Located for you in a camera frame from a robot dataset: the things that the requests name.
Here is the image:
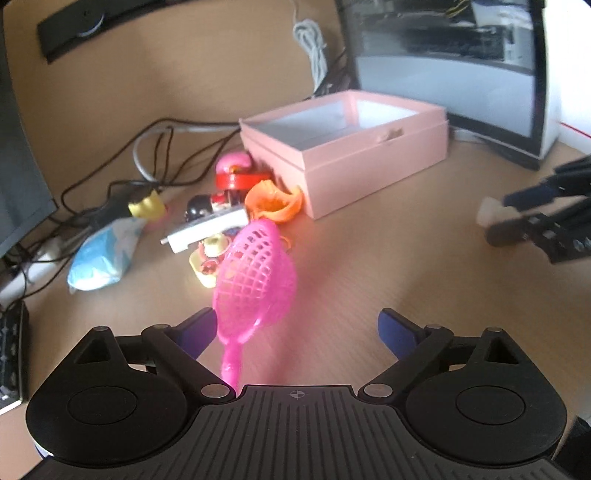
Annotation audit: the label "grey looped cable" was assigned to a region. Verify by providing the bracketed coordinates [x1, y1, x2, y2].
[132, 123, 242, 183]

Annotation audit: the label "pink plastic strainer scoop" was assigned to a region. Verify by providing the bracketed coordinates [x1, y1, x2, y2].
[212, 219, 297, 388]

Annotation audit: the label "yellow toy camera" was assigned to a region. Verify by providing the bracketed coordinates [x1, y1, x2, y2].
[189, 233, 231, 289]

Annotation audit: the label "black power adapter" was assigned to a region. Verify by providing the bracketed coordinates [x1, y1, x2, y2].
[76, 197, 131, 232]

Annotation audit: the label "black red ladybug toy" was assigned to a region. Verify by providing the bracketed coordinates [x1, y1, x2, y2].
[184, 190, 242, 222]

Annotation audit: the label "white battery charger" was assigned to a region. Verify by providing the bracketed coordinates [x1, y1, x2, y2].
[160, 205, 249, 254]

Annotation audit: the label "white bundled power cable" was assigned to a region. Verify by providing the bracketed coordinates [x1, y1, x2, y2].
[287, 0, 330, 96]

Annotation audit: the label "black keyboard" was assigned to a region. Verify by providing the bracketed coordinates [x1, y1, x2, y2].
[0, 300, 29, 415]

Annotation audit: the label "orange duck sand mould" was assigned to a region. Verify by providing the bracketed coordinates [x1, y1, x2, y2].
[245, 180, 304, 223]

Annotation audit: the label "small white object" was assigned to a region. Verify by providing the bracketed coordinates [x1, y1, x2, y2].
[476, 197, 519, 228]

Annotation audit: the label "red pink toy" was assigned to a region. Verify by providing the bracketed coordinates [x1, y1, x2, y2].
[214, 151, 271, 191]

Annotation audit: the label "pink cardboard box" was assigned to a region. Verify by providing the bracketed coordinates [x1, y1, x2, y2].
[239, 90, 449, 220]

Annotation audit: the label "white power strip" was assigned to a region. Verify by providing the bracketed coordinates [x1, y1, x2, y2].
[1, 238, 71, 306]

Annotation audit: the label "black cables on desk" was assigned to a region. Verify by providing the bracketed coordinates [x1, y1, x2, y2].
[13, 117, 243, 278]

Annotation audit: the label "left black monitor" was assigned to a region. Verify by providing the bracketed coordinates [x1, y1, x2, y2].
[0, 13, 59, 259]

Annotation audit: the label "blue white tissue pack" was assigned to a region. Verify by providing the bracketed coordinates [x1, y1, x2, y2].
[67, 217, 146, 292]

